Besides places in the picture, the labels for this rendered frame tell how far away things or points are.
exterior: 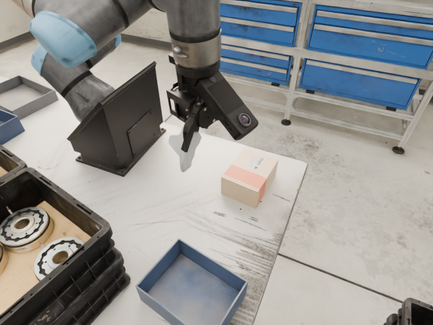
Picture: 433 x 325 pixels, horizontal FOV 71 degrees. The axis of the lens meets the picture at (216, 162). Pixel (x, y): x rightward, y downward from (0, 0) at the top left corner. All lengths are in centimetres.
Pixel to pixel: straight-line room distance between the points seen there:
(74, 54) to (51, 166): 76
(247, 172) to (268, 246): 23
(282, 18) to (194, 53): 178
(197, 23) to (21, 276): 60
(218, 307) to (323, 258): 103
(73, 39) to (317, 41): 189
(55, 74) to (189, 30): 63
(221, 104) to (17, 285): 54
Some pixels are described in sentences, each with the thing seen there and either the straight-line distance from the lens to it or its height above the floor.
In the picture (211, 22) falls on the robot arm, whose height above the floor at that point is 128.
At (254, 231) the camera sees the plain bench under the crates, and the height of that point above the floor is 70.
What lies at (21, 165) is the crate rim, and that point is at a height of 93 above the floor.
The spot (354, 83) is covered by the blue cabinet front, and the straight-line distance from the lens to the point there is 228.
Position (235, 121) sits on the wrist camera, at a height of 115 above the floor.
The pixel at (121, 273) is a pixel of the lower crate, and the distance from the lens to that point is 77.
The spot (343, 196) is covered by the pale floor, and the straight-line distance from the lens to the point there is 203.
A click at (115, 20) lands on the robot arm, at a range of 48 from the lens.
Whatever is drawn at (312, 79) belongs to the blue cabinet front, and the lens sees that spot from 230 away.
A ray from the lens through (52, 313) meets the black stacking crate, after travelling 68.
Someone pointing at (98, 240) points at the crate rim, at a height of 93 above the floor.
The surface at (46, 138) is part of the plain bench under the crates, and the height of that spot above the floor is 70.
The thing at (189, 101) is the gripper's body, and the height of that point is 115.
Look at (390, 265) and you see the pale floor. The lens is 183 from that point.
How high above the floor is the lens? 142
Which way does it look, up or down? 43 degrees down
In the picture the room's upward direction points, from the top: straight up
